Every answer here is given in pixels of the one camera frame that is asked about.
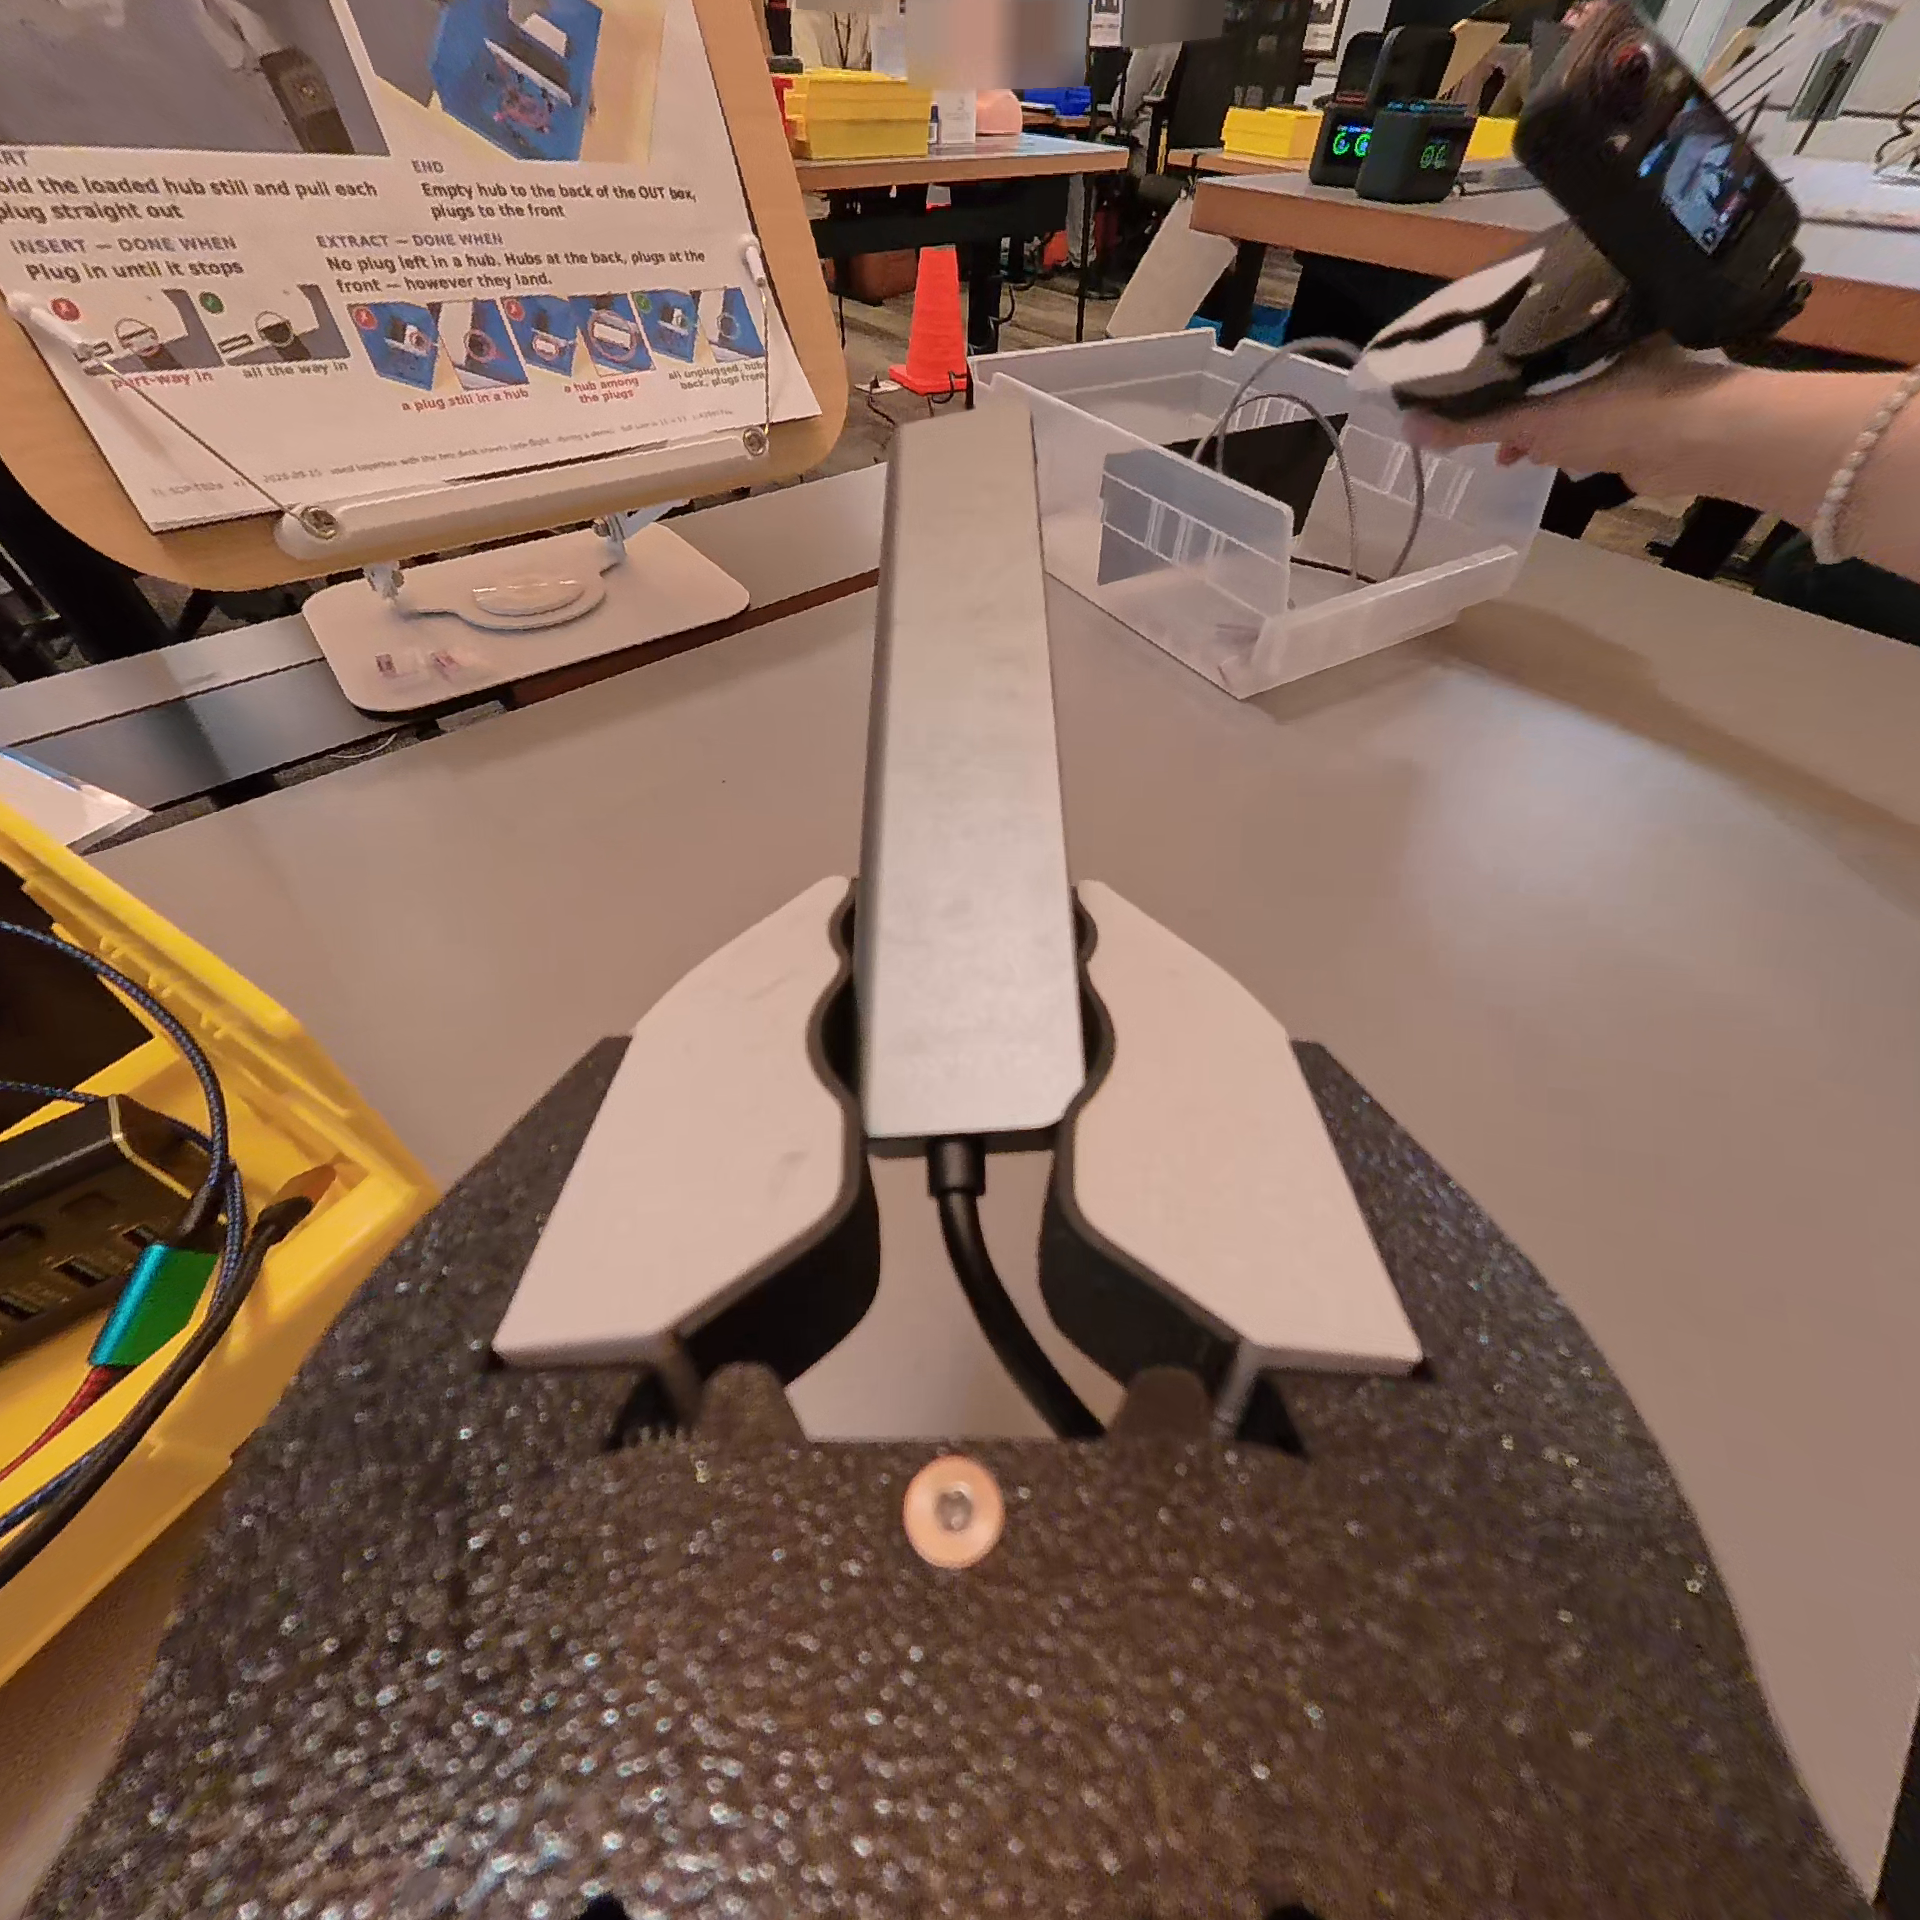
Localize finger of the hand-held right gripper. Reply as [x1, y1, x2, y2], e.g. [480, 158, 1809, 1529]
[1409, 246, 1549, 327]
[1344, 303, 1513, 400]

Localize black multiport usb hub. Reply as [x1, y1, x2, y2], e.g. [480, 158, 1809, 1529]
[0, 1095, 201, 1360]

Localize white bead bracelet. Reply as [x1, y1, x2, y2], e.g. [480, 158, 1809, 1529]
[1807, 362, 1920, 569]

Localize clear plastic bin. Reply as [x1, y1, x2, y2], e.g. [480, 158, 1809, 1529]
[967, 328, 1561, 700]

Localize printed instruction sheet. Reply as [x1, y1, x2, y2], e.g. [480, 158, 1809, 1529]
[0, 0, 825, 530]

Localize person's right forearm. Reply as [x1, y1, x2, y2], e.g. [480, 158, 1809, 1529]
[1838, 374, 1920, 584]

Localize orange traffic cone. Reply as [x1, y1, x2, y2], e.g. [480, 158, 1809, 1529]
[887, 245, 975, 394]

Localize grey usb hub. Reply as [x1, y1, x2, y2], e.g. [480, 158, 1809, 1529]
[854, 385, 1085, 1143]

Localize black device green lights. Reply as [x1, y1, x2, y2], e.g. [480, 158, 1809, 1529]
[1307, 26, 1481, 201]

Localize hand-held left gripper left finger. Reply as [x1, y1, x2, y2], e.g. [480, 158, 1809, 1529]
[492, 878, 880, 1376]

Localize person's right hand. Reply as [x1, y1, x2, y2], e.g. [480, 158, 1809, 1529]
[1417, 346, 1881, 521]

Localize thick black usb cable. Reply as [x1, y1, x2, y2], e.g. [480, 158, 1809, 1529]
[0, 1170, 342, 1578]

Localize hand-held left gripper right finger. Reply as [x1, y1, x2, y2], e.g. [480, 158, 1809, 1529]
[1038, 879, 1425, 1378]

